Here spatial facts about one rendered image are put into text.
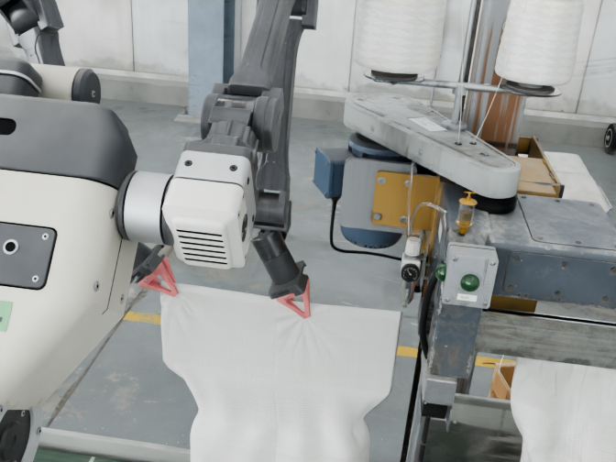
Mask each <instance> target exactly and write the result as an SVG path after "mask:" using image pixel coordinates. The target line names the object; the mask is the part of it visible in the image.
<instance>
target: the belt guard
mask: <svg viewBox="0 0 616 462"><path fill-rule="evenodd" d="M407 117H425V118H427V119H428V120H430V121H432V122H434V123H436V124H437V125H439V126H441V125H442V122H443V121H445V120H450V119H448V118H447V117H445V116H443V115H441V114H440V113H438V112H436V111H435V110H434V109H432V108H431V107H429V106H428V105H426V104H424V103H422V102H420V101H418V100H416V99H413V98H411V97H408V96H404V95H399V94H393V93H357V94H353V95H350V96H348V98H347V99H346V102H345V112H344V124H345V126H346V127H348V128H350V129H352V130H354V131H356V132H358V133H359V134H361V135H363V136H365V137H367V138H369V139H371V140H373V141H375V142H377V143H379V144H381V145H382V146H384V147H386V148H388V149H391V150H393V151H395V152H397V153H399V154H401V155H403V156H404V157H406V158H408V159H410V160H412V161H414V162H416V163H418V164H420V165H422V166H424V167H425V168H427V169H429V170H431V171H434V172H436V173H438V174H440V175H442V176H444V177H446V178H447V179H449V180H451V181H453V182H455V183H457V184H459V185H461V186H463V187H465V188H467V189H469V190H470V191H472V192H474V193H477V194H479V195H482V196H485V197H489V198H495V199H505V198H511V197H513V196H514V195H515V194H516V193H517V188H518V183H519V179H520V175H521V170H522V166H521V164H520V163H519V162H517V161H516V160H514V159H512V158H510V157H509V156H507V155H506V154H504V153H502V152H501V151H499V150H498V149H496V148H494V147H493V146H492V145H490V144H488V143H487V142H485V141H484V140H482V139H480V138H479V137H477V136H475V135H473V134H472V133H470V132H469V131H467V130H464V131H460V133H459V131H452V130H441V131H429V130H427V129H425V128H424V127H422V126H419V125H418V124H416V123H414V122H413V121H412V120H410V119H408V118H407ZM458 135H459V142H461V143H462V145H456V144H455V142H458ZM476 137H477V138H476ZM475 138H476V140H475ZM474 140H475V142H477V145H471V144H469V142H471V141H474Z"/></svg>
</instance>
